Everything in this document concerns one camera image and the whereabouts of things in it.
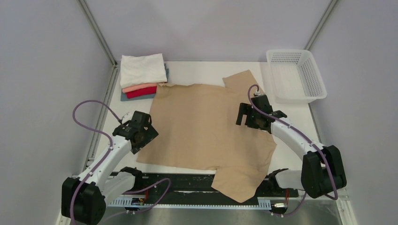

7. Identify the beige t shirt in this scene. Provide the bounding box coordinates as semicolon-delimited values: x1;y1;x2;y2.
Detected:
137;70;276;203

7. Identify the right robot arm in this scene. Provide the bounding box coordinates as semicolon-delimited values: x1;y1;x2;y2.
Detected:
236;94;347;200

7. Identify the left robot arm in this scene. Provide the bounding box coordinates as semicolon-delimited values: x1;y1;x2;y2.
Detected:
61;111;158;225

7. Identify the blue-grey folded t shirt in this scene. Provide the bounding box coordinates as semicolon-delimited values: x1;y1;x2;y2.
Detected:
120;63;170;102

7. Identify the white plastic basket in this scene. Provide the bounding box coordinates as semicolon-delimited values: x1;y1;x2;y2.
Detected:
266;49;327;104

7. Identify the pink folded t shirt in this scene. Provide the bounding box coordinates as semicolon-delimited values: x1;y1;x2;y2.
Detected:
122;83;157;93

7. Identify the red folded t shirt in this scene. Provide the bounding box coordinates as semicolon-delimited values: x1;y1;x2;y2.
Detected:
126;86;157;100

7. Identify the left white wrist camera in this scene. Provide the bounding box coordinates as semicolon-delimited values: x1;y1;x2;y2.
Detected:
121;112;132;124

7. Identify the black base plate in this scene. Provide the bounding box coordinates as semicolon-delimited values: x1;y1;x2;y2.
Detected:
112;172;299;206

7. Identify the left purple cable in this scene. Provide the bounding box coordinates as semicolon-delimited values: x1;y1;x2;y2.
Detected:
69;100;123;224

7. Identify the right aluminium frame post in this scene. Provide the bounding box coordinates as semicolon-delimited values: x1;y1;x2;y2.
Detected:
304;0;340;51

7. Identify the aluminium frame post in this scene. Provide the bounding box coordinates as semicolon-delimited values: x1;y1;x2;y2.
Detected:
77;0;117;68
304;0;340;51

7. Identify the slotted grey cable duct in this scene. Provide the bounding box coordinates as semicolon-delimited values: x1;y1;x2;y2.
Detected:
108;196;273;210

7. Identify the left aluminium frame post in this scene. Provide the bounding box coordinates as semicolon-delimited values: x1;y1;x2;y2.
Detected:
77;0;117;68

